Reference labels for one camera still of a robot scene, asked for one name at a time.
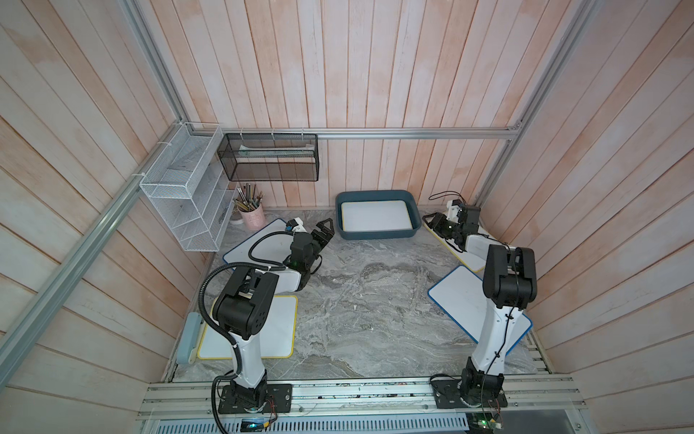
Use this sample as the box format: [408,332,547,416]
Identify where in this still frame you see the yellow whiteboard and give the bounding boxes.
[424,224,502,273]
[340,200,414,233]
[196,295,298,360]

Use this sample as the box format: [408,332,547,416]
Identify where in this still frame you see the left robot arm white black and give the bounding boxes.
[198,218,335,407]

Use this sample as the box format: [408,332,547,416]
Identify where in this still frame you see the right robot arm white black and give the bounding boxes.
[424,197,538,408]

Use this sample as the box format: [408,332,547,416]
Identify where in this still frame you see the blue whiteboard far left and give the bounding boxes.
[222,219,293,263]

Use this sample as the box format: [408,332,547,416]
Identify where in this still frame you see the blue whiteboard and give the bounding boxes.
[222,219,293,263]
[428,266,537,374]

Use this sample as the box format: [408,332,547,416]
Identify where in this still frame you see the teal plastic storage box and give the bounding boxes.
[335,190,422,241]

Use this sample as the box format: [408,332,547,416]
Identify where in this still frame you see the blue whiteboard near right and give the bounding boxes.
[428,266,537,374]

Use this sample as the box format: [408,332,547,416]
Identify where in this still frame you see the pink pencil cup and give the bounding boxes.
[235,184,267,231]

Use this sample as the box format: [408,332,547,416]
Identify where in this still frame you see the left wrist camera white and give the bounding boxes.
[286,217,307,233]

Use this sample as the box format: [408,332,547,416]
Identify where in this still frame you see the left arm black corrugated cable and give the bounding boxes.
[196,230,296,434]

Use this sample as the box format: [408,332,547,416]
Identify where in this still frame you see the black mesh wall basket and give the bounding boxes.
[217,133,320,183]

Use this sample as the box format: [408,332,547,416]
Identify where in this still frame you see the white wire mesh shelf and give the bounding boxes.
[140,122,235,252]

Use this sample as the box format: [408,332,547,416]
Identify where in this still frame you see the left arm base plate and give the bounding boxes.
[217,383,293,415]

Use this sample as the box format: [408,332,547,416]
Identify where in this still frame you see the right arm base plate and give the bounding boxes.
[429,375,508,410]

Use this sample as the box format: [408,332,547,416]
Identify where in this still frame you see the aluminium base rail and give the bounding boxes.
[137,374,587,421]

